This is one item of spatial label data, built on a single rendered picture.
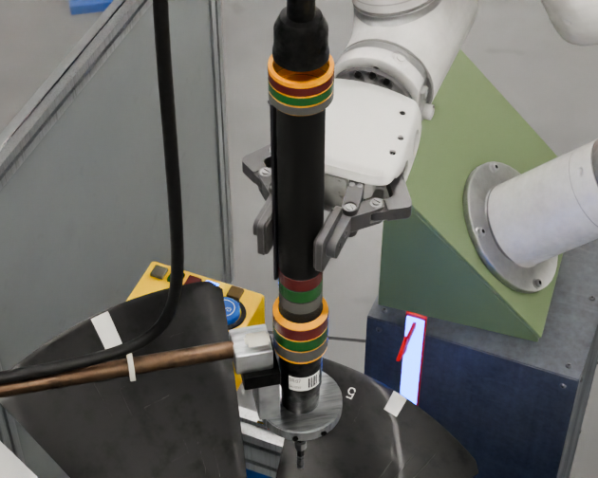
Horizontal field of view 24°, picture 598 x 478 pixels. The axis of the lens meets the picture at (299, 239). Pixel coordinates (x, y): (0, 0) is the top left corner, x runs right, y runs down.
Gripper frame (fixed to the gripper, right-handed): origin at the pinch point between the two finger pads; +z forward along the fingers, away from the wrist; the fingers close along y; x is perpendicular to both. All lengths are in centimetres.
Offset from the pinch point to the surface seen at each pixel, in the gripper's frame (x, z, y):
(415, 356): -53, -34, -1
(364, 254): -165, -149, 44
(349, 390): -47, -23, 3
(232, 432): -30.8, -1.9, 7.4
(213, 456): -31.8, 0.6, 8.3
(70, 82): -66, -76, 70
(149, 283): -58, -37, 36
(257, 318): -60, -38, 21
